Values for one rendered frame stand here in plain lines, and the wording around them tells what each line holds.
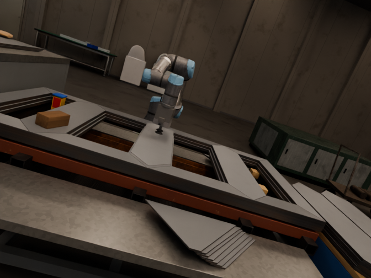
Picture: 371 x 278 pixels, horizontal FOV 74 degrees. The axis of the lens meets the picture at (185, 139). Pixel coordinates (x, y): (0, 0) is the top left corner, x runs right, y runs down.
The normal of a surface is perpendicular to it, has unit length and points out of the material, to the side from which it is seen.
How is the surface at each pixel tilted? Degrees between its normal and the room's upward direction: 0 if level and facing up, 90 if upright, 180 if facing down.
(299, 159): 90
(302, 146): 90
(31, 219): 0
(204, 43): 90
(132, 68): 90
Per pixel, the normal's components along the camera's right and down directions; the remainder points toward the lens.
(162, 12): 0.06, 0.29
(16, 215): 0.32, -0.91
